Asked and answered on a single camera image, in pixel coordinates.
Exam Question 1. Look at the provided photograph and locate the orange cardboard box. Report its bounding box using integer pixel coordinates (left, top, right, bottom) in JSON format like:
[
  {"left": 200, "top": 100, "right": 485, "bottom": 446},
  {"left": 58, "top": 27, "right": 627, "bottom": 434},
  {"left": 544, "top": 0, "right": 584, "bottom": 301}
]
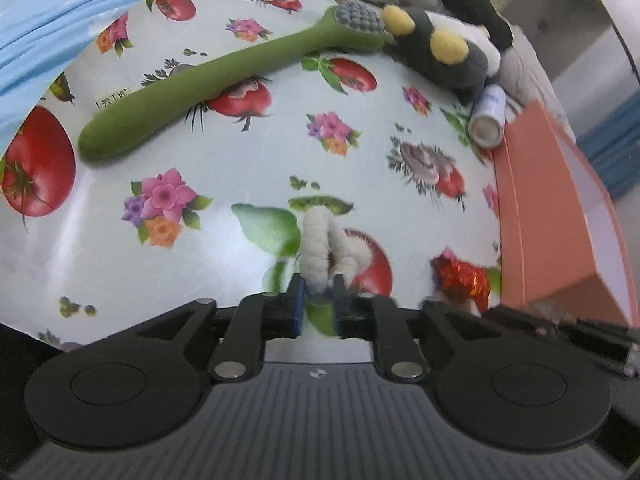
[{"left": 492, "top": 100, "right": 640, "bottom": 328}]

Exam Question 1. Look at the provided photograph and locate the white cylindrical bottle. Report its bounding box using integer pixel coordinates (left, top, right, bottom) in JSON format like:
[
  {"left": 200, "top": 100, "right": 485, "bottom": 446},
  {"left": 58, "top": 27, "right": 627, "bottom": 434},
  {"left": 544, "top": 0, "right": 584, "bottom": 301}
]
[{"left": 467, "top": 84, "right": 507, "bottom": 150}]

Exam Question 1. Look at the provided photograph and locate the blue curtain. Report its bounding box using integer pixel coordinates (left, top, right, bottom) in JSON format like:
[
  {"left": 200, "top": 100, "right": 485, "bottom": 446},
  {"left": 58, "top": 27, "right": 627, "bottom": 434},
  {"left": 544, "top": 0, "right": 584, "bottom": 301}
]
[{"left": 580, "top": 92, "right": 640, "bottom": 201}]

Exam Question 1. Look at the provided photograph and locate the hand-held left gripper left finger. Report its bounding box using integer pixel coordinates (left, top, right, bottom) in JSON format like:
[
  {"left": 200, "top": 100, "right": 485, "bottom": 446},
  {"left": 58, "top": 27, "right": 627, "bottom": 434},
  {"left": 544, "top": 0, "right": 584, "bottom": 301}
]
[{"left": 135, "top": 274, "right": 307, "bottom": 382}]

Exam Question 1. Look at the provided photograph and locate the black puffer jacket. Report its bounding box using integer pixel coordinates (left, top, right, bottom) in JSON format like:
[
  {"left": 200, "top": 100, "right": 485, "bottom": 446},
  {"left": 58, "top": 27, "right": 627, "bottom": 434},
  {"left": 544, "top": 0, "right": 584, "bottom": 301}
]
[{"left": 357, "top": 0, "right": 516, "bottom": 51}]

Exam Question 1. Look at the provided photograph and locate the green plush toothbrush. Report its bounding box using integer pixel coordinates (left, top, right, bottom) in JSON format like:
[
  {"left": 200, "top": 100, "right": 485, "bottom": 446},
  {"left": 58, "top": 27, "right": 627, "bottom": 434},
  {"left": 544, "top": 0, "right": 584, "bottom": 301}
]
[{"left": 77, "top": 1, "right": 396, "bottom": 161}]

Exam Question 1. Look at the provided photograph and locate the red foil wrapper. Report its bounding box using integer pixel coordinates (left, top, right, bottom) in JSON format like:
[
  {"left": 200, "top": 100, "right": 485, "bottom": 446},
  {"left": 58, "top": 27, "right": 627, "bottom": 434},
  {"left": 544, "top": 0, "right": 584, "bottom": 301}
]
[{"left": 431, "top": 247, "right": 493, "bottom": 313}]

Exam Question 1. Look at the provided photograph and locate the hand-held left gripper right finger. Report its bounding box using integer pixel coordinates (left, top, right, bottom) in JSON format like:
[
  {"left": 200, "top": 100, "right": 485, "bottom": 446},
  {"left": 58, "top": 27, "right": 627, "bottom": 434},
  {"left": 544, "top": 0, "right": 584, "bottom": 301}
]
[{"left": 331, "top": 274, "right": 506, "bottom": 382}]

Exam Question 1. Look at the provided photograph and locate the fruit printed mat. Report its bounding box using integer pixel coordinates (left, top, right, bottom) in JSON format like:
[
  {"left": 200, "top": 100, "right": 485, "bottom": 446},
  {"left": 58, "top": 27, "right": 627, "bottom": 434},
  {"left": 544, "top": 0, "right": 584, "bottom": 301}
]
[{"left": 0, "top": 0, "right": 506, "bottom": 351}]

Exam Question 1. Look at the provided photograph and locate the grey penguin plush toy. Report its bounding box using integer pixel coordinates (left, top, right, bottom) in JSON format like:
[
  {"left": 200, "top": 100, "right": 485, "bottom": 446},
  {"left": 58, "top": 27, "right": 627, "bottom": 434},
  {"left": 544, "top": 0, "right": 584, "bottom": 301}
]
[{"left": 381, "top": 4, "right": 503, "bottom": 106}]

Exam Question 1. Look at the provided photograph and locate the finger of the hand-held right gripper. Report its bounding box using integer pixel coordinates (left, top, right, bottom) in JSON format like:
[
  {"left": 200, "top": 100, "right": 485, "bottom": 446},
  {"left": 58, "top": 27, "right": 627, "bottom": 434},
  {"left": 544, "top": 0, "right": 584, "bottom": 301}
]
[{"left": 482, "top": 306, "right": 640, "bottom": 377}]

